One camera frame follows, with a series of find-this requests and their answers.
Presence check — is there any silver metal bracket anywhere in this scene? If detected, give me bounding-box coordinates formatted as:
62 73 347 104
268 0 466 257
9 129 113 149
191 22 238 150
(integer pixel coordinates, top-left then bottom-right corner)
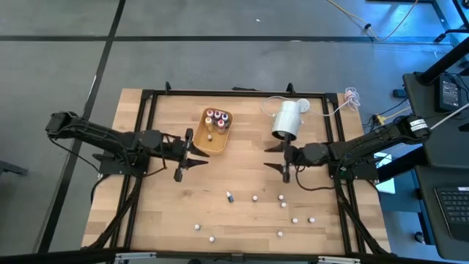
317 255 362 264
114 252 158 263

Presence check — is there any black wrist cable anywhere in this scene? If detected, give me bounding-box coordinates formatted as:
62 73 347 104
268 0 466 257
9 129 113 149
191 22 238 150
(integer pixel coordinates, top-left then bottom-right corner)
144 146 168 177
294 170 338 192

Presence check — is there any yellow plastic bin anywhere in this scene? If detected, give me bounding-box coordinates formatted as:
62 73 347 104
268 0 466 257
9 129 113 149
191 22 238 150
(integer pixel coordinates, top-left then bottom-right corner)
192 106 235 155

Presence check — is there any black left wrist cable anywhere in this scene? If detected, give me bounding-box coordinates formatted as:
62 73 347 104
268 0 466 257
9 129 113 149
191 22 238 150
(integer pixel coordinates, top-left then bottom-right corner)
144 146 168 177

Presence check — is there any white desk cable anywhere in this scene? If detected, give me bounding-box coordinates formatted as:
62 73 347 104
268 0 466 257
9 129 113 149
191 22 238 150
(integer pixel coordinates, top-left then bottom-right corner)
430 104 469 130

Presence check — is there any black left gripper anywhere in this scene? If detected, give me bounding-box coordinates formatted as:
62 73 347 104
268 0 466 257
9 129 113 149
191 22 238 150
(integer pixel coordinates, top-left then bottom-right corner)
160 128 211 183

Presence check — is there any black power adapter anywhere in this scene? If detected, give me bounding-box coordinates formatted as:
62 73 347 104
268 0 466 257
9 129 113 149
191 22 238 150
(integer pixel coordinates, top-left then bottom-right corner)
434 74 463 114

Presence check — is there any black side desk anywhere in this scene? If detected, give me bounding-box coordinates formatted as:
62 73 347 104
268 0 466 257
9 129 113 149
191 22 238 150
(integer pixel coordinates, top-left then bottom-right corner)
402 71 469 262

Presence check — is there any grey furniture foot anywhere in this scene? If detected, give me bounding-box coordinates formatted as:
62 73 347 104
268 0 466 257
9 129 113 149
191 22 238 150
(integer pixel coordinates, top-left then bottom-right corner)
0 160 29 177

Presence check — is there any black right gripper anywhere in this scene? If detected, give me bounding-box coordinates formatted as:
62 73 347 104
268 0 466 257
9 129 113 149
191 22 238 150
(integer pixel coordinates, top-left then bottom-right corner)
263 133 331 184

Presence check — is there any white cylindrical spot lamp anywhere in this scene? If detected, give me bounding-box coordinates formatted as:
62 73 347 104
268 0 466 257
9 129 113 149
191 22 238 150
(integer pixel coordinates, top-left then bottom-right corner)
270 98 311 142

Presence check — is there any white lamp cable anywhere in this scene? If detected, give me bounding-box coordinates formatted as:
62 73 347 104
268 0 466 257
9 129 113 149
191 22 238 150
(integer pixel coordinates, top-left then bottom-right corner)
259 87 362 118

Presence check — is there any black office chair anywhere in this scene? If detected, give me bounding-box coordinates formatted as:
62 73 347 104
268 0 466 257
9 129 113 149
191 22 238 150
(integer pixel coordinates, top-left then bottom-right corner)
434 0 469 43

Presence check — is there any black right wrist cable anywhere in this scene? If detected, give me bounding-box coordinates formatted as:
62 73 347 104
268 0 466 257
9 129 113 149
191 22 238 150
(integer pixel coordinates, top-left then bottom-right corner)
294 170 338 192

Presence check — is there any yellow extension cable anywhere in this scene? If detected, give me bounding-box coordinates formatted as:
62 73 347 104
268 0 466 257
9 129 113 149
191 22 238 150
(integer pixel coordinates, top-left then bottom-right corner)
327 0 421 42

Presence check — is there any black keyboard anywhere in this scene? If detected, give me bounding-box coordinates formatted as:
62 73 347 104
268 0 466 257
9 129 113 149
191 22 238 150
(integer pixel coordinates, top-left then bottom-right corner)
434 186 469 243

